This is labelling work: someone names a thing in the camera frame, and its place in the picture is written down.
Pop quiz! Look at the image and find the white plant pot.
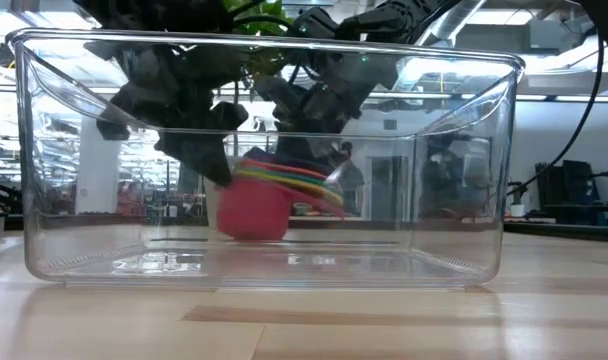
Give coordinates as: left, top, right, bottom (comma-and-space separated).
203, 177, 221, 229

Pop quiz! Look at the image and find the black hanging cable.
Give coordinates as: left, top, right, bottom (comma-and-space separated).
506, 39, 606, 199

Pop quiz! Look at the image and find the black equipment on bench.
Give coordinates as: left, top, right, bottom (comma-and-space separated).
533, 159, 608, 226

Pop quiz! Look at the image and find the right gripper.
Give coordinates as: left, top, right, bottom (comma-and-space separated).
256, 48, 401, 170

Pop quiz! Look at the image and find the clear plastic basket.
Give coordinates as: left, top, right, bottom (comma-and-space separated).
6, 27, 527, 291

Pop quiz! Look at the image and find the small plant in white pot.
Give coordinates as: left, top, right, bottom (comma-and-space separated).
507, 182, 529, 219

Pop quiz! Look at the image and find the red measuring cup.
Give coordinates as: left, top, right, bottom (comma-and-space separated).
215, 177, 348, 242

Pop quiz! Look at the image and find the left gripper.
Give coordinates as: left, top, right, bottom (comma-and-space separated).
83, 39, 251, 188

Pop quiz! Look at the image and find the green measuring cup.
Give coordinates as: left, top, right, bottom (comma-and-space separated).
233, 168, 343, 201

